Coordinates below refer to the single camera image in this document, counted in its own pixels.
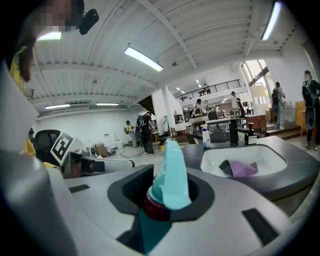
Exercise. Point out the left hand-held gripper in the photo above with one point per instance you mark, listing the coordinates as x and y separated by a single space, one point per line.
62 147

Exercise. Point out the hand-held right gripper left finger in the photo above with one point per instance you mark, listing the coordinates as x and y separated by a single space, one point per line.
95 215

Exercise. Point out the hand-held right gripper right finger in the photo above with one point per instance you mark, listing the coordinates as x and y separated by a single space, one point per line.
225 225

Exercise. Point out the teal spray bottle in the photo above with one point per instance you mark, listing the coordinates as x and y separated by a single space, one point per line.
172 180

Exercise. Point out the white spray bottle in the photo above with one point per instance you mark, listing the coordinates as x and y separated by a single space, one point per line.
205 137

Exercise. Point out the cardboard box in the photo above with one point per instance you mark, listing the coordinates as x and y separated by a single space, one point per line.
100 149

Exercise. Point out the black cloth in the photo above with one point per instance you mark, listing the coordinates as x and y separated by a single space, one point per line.
225 167

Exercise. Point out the purple cloth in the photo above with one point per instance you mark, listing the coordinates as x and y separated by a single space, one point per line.
243 168

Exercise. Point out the long ceiling light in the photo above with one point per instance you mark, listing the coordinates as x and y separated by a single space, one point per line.
143 58
271 21
50 36
107 104
57 106

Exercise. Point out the black office chair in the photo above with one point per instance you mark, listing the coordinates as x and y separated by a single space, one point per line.
43 145

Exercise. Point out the white sink basin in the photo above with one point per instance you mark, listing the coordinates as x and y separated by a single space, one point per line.
265 155

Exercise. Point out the black soap dispenser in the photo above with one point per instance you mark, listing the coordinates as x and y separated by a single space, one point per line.
250 137

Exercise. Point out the dark grey sink counter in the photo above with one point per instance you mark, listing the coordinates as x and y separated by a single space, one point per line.
300 172

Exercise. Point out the black faucet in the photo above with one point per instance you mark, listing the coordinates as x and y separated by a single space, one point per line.
234 132

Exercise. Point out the white table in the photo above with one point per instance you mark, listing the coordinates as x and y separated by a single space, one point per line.
218 122

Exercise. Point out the brown wooden cabinet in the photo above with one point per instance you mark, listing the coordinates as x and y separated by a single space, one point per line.
256 122

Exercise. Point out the black balcony railing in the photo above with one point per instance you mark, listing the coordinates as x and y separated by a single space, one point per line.
212 88

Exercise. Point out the yellow wooden chair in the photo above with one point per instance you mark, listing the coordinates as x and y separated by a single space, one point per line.
300 117

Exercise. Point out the person's yellow shirt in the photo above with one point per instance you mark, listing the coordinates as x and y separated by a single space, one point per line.
17 62

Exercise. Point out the person's head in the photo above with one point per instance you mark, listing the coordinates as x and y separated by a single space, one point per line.
57 15

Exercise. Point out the black head-worn camera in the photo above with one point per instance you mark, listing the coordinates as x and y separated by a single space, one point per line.
88 21

